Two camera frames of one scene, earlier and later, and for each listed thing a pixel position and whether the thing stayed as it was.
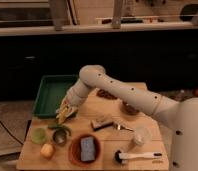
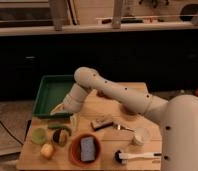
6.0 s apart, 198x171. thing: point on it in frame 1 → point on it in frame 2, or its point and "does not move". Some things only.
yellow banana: (62, 115) → (63, 136)
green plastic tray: (51, 92) does not move
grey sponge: (87, 149) does not move
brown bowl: (129, 109) does not move
